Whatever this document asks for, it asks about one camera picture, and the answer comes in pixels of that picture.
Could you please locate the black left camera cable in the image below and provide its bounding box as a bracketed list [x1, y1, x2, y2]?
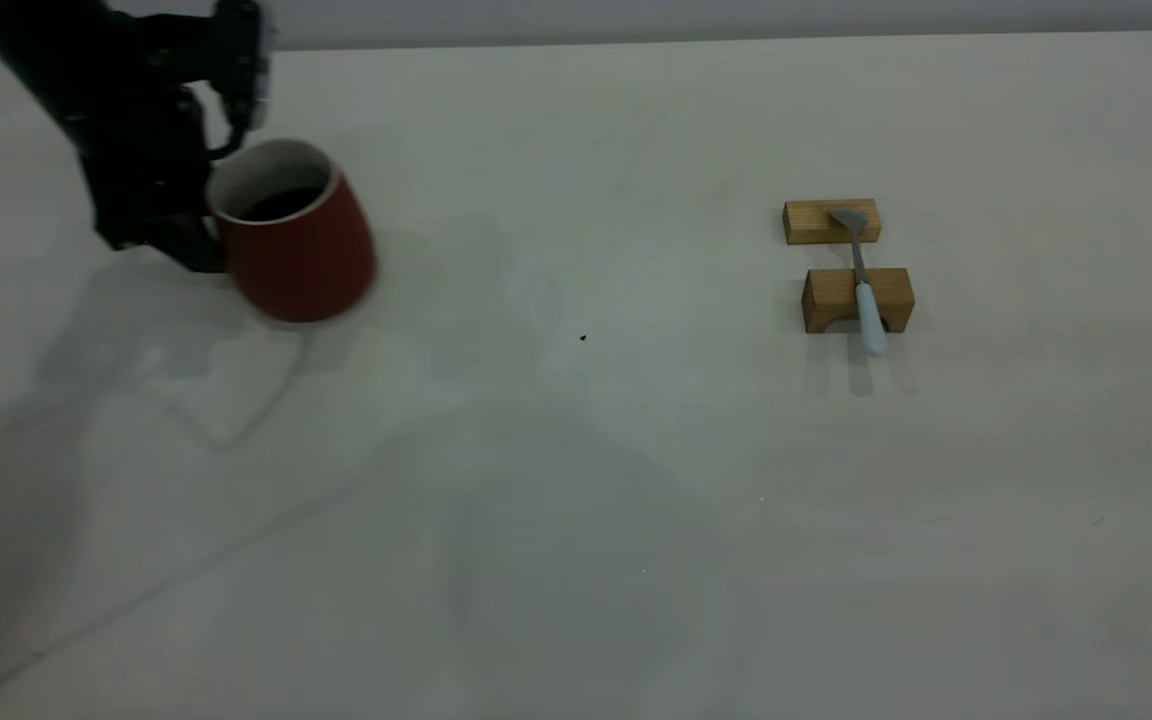
[200, 95, 249, 162]

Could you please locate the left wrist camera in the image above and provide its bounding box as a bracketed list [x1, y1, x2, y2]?
[211, 0, 273, 132]

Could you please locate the flat rectangular wooden block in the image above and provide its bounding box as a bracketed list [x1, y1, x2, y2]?
[783, 199, 882, 246]

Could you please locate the arched wooden block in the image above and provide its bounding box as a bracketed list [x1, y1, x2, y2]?
[801, 268, 915, 335]

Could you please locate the light blue handled spoon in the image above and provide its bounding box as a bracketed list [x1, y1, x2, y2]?
[828, 208, 889, 358]

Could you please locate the red ceramic mug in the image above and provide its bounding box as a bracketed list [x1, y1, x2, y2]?
[206, 138, 379, 324]

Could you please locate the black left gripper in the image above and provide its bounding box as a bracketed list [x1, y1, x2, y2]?
[79, 85, 230, 274]

